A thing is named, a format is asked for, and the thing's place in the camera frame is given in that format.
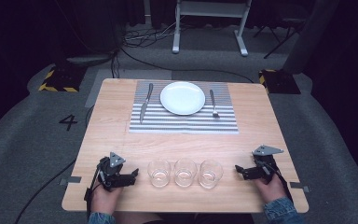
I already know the person's left hand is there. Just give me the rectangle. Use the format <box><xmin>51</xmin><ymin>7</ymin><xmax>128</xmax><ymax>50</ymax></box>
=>
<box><xmin>90</xmin><ymin>179</ymin><xmax>124</xmax><ymax>217</ymax></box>

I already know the black tripod stand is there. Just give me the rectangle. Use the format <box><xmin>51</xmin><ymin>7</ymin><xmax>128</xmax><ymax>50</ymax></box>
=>
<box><xmin>253</xmin><ymin>14</ymin><xmax>307</xmax><ymax>60</ymax></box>

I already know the grey striped placemat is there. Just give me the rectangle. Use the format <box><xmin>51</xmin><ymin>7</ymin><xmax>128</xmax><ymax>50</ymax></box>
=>
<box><xmin>128</xmin><ymin>79</ymin><xmax>240</xmax><ymax>135</ymax></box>

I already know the grey upright column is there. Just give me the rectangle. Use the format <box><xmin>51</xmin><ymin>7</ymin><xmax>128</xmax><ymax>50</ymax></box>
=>
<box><xmin>281</xmin><ymin>0</ymin><xmax>341</xmax><ymax>75</ymax></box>

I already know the long black floor cable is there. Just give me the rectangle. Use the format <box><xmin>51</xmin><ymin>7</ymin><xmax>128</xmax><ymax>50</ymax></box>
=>
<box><xmin>119</xmin><ymin>47</ymin><xmax>255</xmax><ymax>84</ymax></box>

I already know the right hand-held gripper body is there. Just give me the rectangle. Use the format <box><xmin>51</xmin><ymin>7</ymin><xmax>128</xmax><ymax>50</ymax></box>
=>
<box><xmin>251</xmin><ymin>145</ymin><xmax>285</xmax><ymax>182</ymax></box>

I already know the person's right hand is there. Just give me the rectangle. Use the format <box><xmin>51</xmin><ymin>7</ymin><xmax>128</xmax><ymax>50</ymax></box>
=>
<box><xmin>254</xmin><ymin>173</ymin><xmax>289</xmax><ymax>205</ymax></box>

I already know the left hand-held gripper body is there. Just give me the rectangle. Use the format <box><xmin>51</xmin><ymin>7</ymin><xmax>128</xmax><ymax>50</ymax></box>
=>
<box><xmin>96</xmin><ymin>151</ymin><xmax>131</xmax><ymax>191</ymax></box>

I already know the silver fork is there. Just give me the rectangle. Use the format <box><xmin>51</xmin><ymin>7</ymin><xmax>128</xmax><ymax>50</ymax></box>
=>
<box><xmin>209</xmin><ymin>89</ymin><xmax>221</xmax><ymax>119</ymax></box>

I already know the white metal desk frame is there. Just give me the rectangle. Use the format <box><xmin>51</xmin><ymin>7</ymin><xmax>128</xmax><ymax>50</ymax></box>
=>
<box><xmin>172</xmin><ymin>0</ymin><xmax>253</xmax><ymax>57</ymax></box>

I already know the clear drinking glass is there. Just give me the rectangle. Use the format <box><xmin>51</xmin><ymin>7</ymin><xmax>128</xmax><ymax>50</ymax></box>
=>
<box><xmin>173</xmin><ymin>158</ymin><xmax>199</xmax><ymax>189</ymax></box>
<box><xmin>146</xmin><ymin>159</ymin><xmax>172</xmax><ymax>189</ymax></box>
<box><xmin>198</xmin><ymin>159</ymin><xmax>225</xmax><ymax>189</ymax></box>

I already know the grey tape strip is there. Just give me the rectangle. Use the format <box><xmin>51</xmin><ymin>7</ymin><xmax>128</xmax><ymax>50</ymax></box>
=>
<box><xmin>289</xmin><ymin>181</ymin><xmax>311</xmax><ymax>193</ymax></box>
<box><xmin>58</xmin><ymin>175</ymin><xmax>83</xmax><ymax>187</ymax></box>

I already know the left hand-held gripper cable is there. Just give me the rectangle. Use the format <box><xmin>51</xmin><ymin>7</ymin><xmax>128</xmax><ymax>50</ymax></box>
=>
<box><xmin>83</xmin><ymin>163</ymin><xmax>103</xmax><ymax>220</ymax></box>

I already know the white round plate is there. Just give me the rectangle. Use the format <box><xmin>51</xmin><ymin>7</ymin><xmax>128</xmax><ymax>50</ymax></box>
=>
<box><xmin>159</xmin><ymin>81</ymin><xmax>206</xmax><ymax>117</ymax></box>

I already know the bundle of floor cables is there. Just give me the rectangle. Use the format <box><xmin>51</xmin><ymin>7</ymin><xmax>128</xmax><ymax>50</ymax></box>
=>
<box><xmin>110</xmin><ymin>17</ymin><xmax>181</xmax><ymax>79</ymax></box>

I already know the black base with yellow stripes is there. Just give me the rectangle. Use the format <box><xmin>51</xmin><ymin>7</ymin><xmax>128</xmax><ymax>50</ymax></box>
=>
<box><xmin>37</xmin><ymin>65</ymin><xmax>88</xmax><ymax>93</ymax></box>
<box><xmin>258</xmin><ymin>68</ymin><xmax>302</xmax><ymax>95</ymax></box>

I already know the silver table knife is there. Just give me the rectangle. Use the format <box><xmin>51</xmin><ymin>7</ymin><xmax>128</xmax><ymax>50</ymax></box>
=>
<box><xmin>139</xmin><ymin>82</ymin><xmax>154</xmax><ymax>125</ymax></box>

